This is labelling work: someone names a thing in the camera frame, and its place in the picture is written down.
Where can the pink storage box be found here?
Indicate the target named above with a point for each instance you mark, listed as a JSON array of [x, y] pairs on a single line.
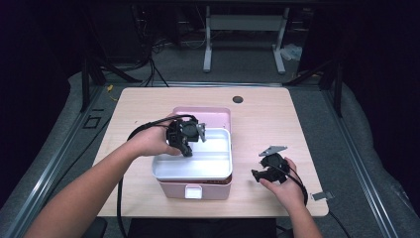
[[208, 191]]

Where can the clear plastic bag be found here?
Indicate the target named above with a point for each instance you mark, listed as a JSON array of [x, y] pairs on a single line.
[[292, 52]]

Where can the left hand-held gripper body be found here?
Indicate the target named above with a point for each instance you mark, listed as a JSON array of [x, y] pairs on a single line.
[[185, 132]]

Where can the aluminium floor rail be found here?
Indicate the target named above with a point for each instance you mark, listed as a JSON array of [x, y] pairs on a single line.
[[54, 165], [360, 165]]

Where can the person's dark clothing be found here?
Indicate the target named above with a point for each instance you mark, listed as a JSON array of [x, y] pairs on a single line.
[[198, 229]]

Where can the person's left hand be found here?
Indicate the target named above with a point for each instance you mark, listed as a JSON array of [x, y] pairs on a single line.
[[150, 142]]

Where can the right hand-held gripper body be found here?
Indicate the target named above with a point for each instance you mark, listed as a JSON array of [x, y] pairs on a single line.
[[274, 168]]

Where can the small yellow item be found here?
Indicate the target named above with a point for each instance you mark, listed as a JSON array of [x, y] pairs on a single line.
[[110, 88]]

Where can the person's right hand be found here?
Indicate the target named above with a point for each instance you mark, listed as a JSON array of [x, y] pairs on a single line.
[[290, 193]]

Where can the black stand leg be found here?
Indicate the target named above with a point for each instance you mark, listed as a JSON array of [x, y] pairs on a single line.
[[85, 89], [337, 95]]

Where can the white metal stand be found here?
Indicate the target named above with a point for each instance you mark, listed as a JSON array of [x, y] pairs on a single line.
[[244, 23]]

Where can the white divided tray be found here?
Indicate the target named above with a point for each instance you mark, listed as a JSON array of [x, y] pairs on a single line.
[[211, 165]]

